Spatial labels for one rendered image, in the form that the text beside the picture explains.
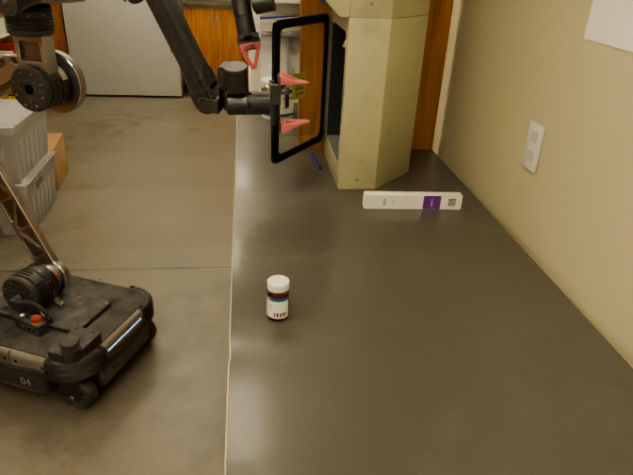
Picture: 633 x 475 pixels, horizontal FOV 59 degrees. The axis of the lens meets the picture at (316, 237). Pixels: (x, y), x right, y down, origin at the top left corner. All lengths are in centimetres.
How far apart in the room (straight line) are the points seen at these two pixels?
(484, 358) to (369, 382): 22
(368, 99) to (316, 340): 78
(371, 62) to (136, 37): 514
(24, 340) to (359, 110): 148
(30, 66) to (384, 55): 108
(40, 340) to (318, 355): 149
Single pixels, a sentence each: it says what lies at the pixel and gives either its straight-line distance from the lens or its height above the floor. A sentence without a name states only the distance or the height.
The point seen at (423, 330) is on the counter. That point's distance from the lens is 108.
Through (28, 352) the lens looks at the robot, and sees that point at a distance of 228.
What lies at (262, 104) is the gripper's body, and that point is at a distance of 142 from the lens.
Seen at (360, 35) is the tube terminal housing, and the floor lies 137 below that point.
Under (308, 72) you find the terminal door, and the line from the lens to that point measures 175.
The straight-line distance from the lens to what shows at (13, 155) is 345.
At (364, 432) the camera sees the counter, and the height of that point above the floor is 94.
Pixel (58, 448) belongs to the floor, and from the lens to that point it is 223.
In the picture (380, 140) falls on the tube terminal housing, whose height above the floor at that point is 109.
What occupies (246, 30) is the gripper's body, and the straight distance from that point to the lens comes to 180.
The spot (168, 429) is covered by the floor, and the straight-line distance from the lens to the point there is 220.
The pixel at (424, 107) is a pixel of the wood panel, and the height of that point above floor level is 109.
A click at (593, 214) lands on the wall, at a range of 126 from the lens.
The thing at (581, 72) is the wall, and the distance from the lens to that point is 134.
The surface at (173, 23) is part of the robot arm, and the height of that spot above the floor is 140.
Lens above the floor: 156
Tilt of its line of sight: 27 degrees down
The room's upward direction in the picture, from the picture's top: 3 degrees clockwise
